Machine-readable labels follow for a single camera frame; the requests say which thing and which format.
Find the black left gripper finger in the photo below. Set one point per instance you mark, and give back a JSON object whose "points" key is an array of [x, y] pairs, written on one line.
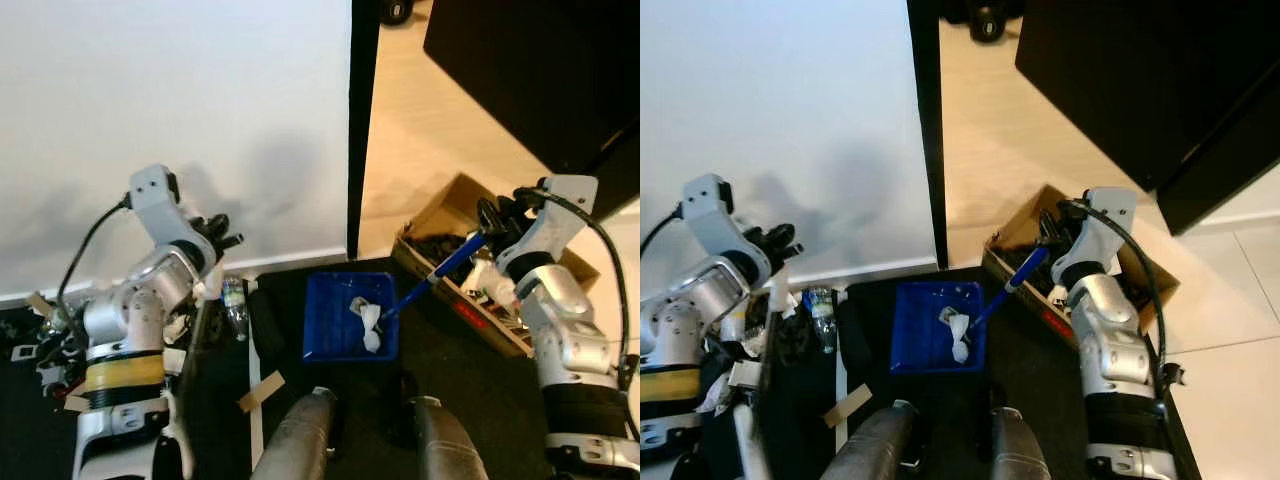
{"points": [[218, 224], [791, 252], [231, 242], [780, 233]]}

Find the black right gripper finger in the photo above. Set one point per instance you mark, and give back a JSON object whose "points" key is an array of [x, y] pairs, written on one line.
{"points": [[489, 218], [1048, 228]]}

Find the blue plastic dustpan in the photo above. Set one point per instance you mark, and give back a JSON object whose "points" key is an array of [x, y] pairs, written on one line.
{"points": [[915, 345], [335, 335]]}

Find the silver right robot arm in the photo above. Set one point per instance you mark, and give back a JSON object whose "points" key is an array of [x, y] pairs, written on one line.
{"points": [[570, 340], [1115, 345]]}

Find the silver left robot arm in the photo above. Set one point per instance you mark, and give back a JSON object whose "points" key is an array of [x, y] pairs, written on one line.
{"points": [[135, 320], [690, 320]]}

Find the black floor mat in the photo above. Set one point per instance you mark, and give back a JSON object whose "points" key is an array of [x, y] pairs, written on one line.
{"points": [[480, 390], [1040, 390]]}

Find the open cardboard box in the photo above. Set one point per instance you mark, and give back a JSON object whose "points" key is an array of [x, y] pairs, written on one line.
{"points": [[440, 215], [1030, 215]]}

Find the clear plastic bottle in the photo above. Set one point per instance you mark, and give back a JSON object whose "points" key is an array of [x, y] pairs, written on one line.
{"points": [[820, 318], [235, 310]]}

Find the white crumpled tissue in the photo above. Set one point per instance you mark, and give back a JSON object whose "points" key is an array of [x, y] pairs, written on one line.
{"points": [[957, 335], [368, 325]]}

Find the black door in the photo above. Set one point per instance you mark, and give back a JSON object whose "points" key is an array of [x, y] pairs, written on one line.
{"points": [[1130, 80], [540, 70]]}

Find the tan tape piece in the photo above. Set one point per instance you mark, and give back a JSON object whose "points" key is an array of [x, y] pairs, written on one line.
{"points": [[260, 392], [848, 405]]}

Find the grey robot left leg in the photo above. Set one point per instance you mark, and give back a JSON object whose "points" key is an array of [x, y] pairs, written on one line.
{"points": [[880, 445], [300, 440]]}

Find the grey robot leg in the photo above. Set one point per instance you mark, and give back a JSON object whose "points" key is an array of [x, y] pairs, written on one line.
{"points": [[445, 445], [880, 445], [300, 440], [1020, 450]]}

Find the black kettlebell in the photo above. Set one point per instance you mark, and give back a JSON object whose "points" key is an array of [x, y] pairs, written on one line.
{"points": [[396, 10], [987, 18]]}

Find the grey robot right leg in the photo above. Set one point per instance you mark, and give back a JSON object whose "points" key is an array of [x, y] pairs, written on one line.
{"points": [[445, 445], [1020, 450]]}

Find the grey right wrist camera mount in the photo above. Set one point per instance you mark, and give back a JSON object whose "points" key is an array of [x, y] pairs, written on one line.
{"points": [[1100, 225], [560, 215]]}

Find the pale blue left wrist camera mount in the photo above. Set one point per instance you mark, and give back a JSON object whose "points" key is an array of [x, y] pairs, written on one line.
{"points": [[160, 205], [715, 215]]}

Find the black door frame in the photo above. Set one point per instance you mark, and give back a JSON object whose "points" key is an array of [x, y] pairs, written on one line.
{"points": [[362, 130], [927, 130]]}

